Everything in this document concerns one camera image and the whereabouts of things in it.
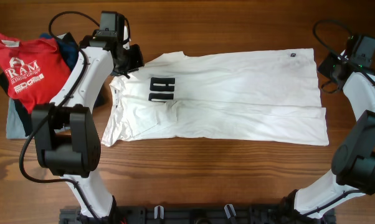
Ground grey folded shirt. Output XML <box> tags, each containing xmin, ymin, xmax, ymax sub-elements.
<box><xmin>5</xmin><ymin>33</ymin><xmax>67</xmax><ymax>140</ymax></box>

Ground navy blue folded shirt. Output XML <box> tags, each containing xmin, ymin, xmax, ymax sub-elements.
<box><xmin>57</xmin><ymin>32</ymin><xmax>78</xmax><ymax>71</ymax></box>

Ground black folded shirt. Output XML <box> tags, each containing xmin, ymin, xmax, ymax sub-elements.
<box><xmin>0</xmin><ymin>31</ymin><xmax>107</xmax><ymax>137</ymax></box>

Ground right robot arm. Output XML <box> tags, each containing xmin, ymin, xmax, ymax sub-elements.
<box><xmin>286</xmin><ymin>34</ymin><xmax>375</xmax><ymax>220</ymax></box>

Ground red folded printed t-shirt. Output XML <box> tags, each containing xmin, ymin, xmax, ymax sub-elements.
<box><xmin>0</xmin><ymin>33</ymin><xmax>70</xmax><ymax>113</ymax></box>

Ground white t-shirt black print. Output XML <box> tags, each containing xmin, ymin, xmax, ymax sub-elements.
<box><xmin>102</xmin><ymin>49</ymin><xmax>329</xmax><ymax>147</ymax></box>

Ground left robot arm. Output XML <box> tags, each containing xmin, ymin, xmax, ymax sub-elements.
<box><xmin>19</xmin><ymin>11</ymin><xmax>144</xmax><ymax>223</ymax></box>

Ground left black cable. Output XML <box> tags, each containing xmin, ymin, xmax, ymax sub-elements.
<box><xmin>18</xmin><ymin>11</ymin><xmax>132</xmax><ymax>222</ymax></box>

